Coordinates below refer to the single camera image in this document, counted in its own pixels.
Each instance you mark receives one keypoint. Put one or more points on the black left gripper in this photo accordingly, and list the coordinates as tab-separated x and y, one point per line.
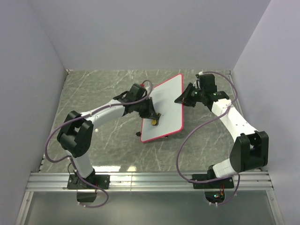
151	113

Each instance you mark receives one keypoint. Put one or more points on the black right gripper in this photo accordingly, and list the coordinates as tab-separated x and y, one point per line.
183	98

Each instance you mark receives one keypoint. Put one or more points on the yellow black bone eraser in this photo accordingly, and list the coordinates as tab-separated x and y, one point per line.
154	122

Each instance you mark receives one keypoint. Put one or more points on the pink framed whiteboard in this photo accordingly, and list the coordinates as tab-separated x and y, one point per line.
171	119

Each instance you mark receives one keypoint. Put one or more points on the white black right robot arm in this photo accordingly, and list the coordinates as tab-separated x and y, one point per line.
251	147

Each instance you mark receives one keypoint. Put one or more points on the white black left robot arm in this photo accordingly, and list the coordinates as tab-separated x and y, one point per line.
76	137

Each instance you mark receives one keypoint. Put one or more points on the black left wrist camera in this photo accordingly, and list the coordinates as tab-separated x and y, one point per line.
136	92

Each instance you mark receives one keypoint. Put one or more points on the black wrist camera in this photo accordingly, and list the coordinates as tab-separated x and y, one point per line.
207	83
136	92

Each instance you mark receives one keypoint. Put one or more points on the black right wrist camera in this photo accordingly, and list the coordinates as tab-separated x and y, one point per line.
207	83

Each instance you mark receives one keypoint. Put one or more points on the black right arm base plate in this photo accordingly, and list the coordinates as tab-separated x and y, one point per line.
208	181

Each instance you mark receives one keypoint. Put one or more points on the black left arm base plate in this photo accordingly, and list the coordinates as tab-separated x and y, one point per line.
75	183

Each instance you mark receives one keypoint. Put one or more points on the aluminium mounting rail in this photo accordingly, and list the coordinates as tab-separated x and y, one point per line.
143	182

